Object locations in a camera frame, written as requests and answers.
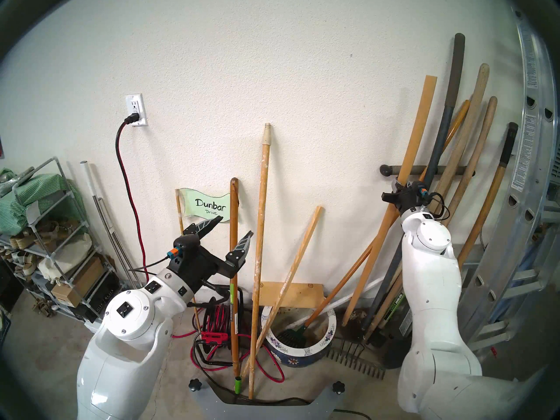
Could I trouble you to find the black floor cable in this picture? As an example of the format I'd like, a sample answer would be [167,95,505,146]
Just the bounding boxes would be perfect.
[191,336,315,404]

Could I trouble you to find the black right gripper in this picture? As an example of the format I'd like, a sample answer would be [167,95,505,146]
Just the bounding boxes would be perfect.
[382,192,434,215]

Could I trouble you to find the thick light wooden pole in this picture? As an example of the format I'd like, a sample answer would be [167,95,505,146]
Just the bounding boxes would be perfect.
[341,75,438,327]

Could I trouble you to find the red extension cord reel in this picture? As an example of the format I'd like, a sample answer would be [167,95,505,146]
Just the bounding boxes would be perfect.
[171,297,286,384]

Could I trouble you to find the long pale wooden handle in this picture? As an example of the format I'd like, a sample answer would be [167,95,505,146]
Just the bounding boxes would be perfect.
[363,63,490,341]

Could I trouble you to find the black shovel blade with stickers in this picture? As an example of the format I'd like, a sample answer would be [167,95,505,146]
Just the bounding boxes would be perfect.
[381,288,414,371]

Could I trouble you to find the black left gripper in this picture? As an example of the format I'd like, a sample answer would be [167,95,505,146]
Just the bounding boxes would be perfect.
[168,216,255,294]

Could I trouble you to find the paint-speckled pole with threaded tip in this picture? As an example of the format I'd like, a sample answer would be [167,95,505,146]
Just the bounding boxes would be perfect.
[247,123,273,401]

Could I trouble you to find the green checkered cloth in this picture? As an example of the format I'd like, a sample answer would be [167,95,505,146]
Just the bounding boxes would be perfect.
[0,172,86,236]

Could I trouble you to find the wooden handle with black grip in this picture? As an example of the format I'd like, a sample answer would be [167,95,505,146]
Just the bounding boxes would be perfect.
[457,122,519,269]

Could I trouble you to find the white wall outlet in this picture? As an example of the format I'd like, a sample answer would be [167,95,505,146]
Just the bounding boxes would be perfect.
[125,94,148,127]

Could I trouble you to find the black rod with green tip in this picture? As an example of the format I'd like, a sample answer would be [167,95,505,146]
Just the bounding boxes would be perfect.
[227,283,242,396]

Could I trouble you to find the floral ceramic pot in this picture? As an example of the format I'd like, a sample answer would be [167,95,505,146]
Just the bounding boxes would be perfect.
[261,305,337,368]

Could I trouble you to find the aluminium ladder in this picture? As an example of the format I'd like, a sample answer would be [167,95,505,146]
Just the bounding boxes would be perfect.
[455,8,560,354]

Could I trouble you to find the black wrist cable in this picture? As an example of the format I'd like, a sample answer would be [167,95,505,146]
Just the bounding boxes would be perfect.
[128,256,171,273]
[427,192,451,225]

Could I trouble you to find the Dunbar Drive flag sign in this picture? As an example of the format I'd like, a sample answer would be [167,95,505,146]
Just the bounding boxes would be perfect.
[175,187,231,333]

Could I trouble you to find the grey metal shoe rack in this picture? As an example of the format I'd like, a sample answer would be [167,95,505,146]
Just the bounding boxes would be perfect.
[0,157,121,332]

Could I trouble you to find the white strappy sandal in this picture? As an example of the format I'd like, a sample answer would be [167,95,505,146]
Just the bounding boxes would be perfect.
[9,248,38,275]

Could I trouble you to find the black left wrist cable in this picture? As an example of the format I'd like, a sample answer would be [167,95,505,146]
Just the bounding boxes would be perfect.
[128,256,171,273]

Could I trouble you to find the black box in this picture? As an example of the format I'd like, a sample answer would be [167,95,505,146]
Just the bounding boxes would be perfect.
[70,281,121,323]

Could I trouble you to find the glossy orange rake handle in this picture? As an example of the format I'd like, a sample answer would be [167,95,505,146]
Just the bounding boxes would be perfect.
[277,100,472,349]

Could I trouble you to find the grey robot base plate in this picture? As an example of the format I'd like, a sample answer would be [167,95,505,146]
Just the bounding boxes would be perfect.
[188,379,350,420]

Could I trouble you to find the thin square wooden stick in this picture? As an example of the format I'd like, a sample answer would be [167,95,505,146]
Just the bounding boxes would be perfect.
[241,206,324,378]

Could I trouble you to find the white cloth bag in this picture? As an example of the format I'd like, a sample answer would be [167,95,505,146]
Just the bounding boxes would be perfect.
[37,233,93,280]

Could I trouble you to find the tan woven sandal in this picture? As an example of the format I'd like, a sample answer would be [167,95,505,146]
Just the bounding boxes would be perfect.
[39,220,84,240]
[7,231,42,249]

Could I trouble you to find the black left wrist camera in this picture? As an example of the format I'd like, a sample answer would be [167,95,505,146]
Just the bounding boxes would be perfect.
[168,235,201,264]

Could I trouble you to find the grey wall hook bar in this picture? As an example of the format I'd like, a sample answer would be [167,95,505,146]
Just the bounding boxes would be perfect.
[379,164,476,178]

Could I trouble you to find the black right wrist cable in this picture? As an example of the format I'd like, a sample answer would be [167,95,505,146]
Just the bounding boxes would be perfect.
[427,192,451,225]

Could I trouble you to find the white and metal poles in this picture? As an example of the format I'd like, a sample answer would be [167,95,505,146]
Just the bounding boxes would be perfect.
[80,160,134,289]

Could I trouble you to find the black red power cord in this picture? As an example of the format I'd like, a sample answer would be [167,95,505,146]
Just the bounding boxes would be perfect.
[115,112,150,284]

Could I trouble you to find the metal rake head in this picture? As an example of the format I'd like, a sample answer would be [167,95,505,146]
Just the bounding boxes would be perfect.
[326,339,386,380]

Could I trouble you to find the dark handle with grey grip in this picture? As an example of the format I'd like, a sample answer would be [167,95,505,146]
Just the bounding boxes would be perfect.
[362,32,466,332]

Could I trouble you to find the plywood board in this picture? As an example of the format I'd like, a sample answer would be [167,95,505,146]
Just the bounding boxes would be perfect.
[259,282,324,312]

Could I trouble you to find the brown cardboard box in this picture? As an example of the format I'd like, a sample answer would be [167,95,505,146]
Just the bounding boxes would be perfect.
[50,257,105,308]

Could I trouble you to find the brown stick with hole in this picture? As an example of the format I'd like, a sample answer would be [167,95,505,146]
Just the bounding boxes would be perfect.
[229,177,241,378]

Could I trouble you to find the chrome metal rod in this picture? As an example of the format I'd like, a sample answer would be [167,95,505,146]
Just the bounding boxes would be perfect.
[92,195,143,288]

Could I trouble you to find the silver glitter shoe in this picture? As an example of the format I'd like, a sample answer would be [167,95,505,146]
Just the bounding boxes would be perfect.
[0,166,35,197]

